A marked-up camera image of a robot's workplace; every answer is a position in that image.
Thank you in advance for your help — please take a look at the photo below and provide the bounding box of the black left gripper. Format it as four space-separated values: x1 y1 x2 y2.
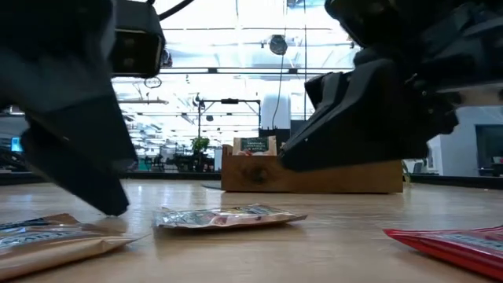
0 0 138 216

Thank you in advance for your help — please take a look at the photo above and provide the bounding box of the wooden tea organizer box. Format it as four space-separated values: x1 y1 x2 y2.
221 144 404 194

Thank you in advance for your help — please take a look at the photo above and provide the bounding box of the brown vanilla cinnamon tea packet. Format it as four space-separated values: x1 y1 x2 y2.
152 203 308 230
232 135 278 156
0 213 151 282

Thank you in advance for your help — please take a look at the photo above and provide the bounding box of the red strawberry tea packet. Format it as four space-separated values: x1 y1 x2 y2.
383 226 503 281

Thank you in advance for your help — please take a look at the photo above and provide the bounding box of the large black cabinet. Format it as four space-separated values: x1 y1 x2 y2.
289 119 311 138

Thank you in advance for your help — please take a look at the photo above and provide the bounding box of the white building column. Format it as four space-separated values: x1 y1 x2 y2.
260 92 292 130

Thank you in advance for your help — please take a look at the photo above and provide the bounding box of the small black cabinet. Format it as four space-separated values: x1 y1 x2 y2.
258 128 292 153

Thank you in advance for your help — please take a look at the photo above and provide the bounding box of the grey ceiling pipe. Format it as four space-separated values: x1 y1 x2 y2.
117 98 170 105

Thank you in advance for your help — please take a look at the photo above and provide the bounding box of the long ceiling light bar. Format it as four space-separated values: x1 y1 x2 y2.
159 67 354 76

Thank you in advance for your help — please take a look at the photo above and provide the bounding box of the distant green office plant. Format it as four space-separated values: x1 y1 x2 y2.
191 135 211 155

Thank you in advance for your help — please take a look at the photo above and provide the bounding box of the black hanging cable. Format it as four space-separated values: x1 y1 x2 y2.
302 0 308 121

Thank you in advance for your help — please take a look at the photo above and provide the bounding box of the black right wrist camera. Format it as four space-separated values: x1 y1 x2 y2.
324 0 398 49

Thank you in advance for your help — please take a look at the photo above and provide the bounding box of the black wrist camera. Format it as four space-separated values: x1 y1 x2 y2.
324 0 398 49
109 0 167 79

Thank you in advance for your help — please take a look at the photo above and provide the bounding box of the black gantry frame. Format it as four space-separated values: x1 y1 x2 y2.
197 97 262 138

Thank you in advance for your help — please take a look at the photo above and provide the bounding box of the dark wall screen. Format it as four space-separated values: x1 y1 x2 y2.
475 124 503 178

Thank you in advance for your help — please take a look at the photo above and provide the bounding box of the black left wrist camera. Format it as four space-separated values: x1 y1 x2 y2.
109 0 167 79

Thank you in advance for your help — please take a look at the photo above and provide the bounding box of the black left camera cable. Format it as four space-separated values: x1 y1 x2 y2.
147 0 196 21

